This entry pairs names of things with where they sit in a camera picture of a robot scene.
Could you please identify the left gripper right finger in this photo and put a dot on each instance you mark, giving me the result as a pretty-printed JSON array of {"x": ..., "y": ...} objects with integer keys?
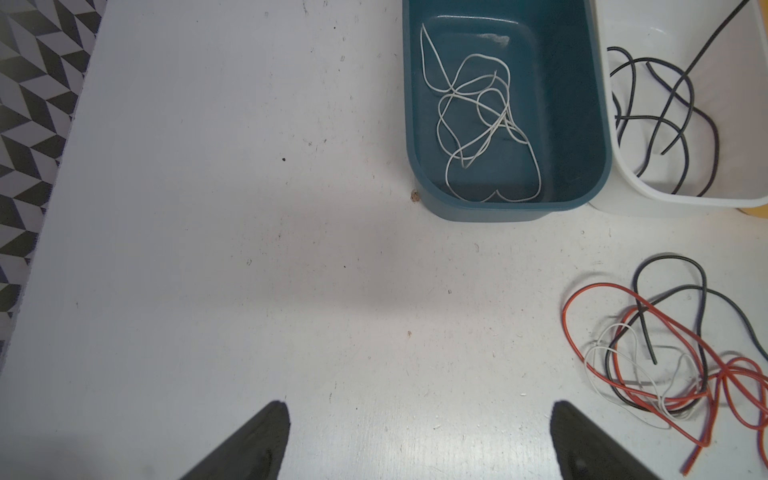
[{"x": 584, "y": 451}]

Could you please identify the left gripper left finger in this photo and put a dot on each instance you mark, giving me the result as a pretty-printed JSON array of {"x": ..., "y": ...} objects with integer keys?
[{"x": 255, "y": 451}]

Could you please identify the yellow plastic bin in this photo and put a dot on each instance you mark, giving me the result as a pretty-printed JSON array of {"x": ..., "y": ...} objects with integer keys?
[{"x": 758, "y": 212}]

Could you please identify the dark teal plastic bin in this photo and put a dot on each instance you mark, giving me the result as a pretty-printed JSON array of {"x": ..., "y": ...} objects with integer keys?
[{"x": 505, "y": 107}]

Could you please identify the white plastic bin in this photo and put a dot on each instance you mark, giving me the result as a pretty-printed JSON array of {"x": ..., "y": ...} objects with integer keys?
[{"x": 686, "y": 88}]

